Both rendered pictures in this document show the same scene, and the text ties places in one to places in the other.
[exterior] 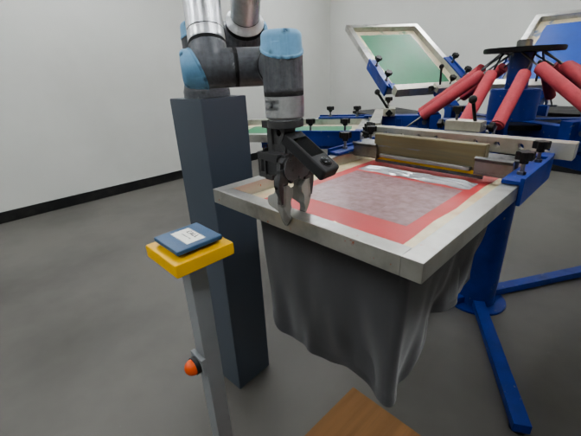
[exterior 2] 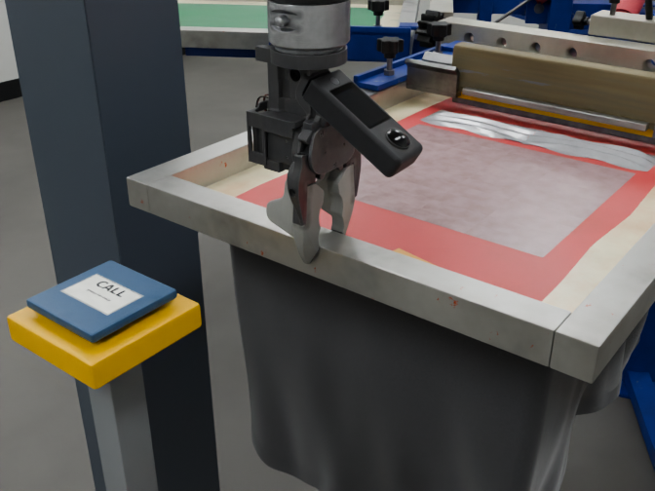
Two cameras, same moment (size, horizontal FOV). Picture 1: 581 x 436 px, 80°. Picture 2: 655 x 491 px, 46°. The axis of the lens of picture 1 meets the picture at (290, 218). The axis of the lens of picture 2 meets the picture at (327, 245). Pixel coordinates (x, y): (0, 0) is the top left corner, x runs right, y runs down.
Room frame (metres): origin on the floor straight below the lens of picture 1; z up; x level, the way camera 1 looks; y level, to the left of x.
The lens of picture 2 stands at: (-0.02, 0.10, 1.35)
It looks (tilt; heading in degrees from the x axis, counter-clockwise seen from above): 27 degrees down; 351
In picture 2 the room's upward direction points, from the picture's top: straight up
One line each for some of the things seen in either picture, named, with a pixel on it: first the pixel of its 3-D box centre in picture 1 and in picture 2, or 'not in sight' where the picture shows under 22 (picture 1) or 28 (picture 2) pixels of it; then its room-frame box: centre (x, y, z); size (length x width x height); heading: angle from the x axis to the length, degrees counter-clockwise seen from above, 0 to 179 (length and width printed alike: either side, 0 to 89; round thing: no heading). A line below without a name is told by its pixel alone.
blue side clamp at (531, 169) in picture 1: (527, 176); not in sight; (0.90, -0.65, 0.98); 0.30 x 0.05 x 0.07; 133
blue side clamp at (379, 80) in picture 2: (358, 151); (413, 79); (1.30, -0.27, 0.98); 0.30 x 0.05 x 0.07; 133
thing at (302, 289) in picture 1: (322, 296); (366, 396); (0.73, -0.07, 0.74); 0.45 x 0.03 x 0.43; 43
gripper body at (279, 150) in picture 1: (284, 150); (303, 108); (0.70, 0.01, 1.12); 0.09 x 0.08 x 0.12; 44
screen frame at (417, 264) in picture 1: (389, 180); (492, 152); (0.93, -0.28, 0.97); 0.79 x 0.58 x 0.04; 133
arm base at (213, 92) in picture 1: (205, 80); not in sight; (1.23, 0.26, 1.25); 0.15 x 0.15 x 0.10
